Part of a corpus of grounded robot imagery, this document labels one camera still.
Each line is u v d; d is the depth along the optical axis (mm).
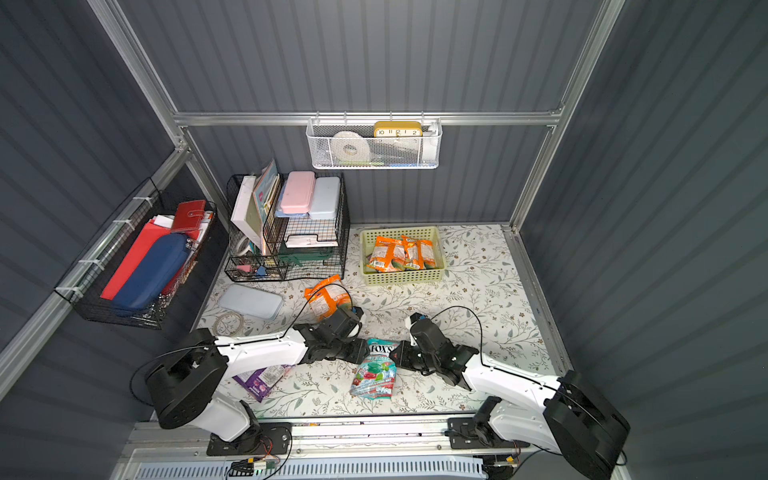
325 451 722
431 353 642
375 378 788
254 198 874
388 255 1053
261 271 1041
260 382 806
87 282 619
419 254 1073
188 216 788
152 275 689
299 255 985
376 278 991
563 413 420
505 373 523
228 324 939
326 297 984
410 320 803
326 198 965
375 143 882
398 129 868
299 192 963
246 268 1051
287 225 963
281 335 585
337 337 688
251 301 1003
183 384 439
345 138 824
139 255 722
